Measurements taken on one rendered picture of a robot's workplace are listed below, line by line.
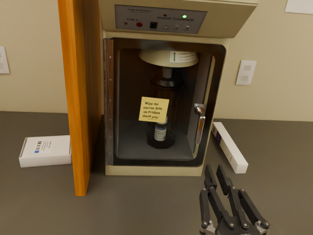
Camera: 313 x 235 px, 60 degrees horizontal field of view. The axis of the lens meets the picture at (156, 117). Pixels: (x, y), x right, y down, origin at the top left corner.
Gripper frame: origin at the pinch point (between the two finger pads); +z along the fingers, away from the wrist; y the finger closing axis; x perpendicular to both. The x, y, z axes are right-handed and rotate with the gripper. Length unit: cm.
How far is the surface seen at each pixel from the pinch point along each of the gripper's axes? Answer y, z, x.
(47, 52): 54, 66, -5
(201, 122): 0.6, 17.0, -4.6
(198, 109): 0.9, 21.6, -6.0
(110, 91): 25.7, 21.9, -10.0
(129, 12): 21.4, 15.2, -31.4
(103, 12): 26.8, 15.8, -30.9
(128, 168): 19.4, 23.1, 17.5
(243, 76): -30, 66, 0
